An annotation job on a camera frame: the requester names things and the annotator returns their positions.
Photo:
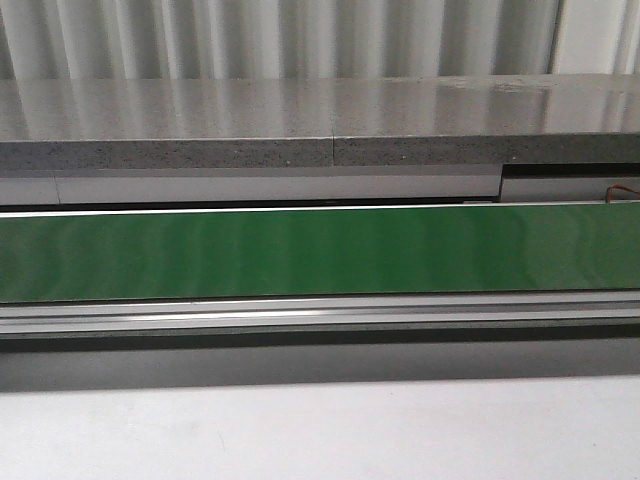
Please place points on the grey stone slab shelf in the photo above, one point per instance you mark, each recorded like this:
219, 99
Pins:
146, 124

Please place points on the green conveyor belt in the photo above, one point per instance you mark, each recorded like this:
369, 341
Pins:
65, 256

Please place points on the silver metal back panel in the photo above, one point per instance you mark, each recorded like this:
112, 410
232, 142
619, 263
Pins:
431, 183

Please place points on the white pleated curtain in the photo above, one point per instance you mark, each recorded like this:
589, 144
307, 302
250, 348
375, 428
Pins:
315, 39

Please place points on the aluminium conveyor front rail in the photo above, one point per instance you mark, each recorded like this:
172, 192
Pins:
332, 313

